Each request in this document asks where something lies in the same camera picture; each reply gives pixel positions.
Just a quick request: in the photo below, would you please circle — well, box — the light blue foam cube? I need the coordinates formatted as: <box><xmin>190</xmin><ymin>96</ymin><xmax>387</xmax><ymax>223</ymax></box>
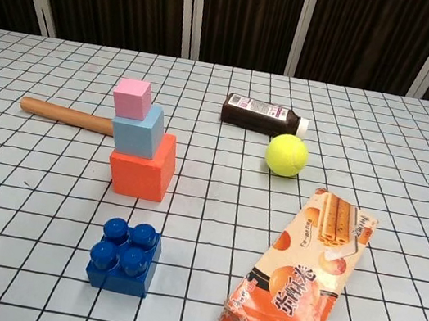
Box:
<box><xmin>106</xmin><ymin>97</ymin><xmax>169</xmax><ymax>161</ymax></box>

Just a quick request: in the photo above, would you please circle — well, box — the white black checkered tablecloth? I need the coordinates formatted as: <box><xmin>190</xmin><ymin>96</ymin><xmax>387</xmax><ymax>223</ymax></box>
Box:
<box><xmin>0</xmin><ymin>22</ymin><xmax>429</xmax><ymax>321</ymax></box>

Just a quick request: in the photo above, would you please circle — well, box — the yellow tennis ball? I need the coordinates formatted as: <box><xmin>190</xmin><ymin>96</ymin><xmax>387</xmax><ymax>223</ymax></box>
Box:
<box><xmin>261</xmin><ymin>130</ymin><xmax>312</xmax><ymax>181</ymax></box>

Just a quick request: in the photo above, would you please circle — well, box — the small pink foam cube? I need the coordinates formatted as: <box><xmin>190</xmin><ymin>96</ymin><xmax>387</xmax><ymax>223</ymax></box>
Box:
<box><xmin>109</xmin><ymin>75</ymin><xmax>156</xmax><ymax>123</ymax></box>

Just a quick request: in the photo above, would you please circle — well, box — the dark blue studded building brick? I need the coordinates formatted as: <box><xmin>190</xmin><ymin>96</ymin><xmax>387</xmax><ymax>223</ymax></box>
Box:
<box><xmin>82</xmin><ymin>213</ymin><xmax>165</xmax><ymax>299</ymax></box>

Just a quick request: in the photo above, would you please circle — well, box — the large orange foam cube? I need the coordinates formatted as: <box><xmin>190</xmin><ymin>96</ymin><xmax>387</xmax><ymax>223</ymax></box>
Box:
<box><xmin>102</xmin><ymin>123</ymin><xmax>183</xmax><ymax>205</ymax></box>

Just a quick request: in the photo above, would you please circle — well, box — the brown wooden rod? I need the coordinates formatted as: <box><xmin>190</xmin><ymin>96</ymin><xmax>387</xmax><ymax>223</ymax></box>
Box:
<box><xmin>17</xmin><ymin>95</ymin><xmax>119</xmax><ymax>138</ymax></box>

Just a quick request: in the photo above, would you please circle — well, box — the dark brown bottle white cap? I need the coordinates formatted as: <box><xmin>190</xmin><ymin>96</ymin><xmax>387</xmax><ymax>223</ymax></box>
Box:
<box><xmin>218</xmin><ymin>91</ymin><xmax>313</xmax><ymax>144</ymax></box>

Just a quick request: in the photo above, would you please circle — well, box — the orange egg roll snack pack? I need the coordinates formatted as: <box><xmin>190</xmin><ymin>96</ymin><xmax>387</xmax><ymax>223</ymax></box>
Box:
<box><xmin>215</xmin><ymin>173</ymin><xmax>382</xmax><ymax>321</ymax></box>

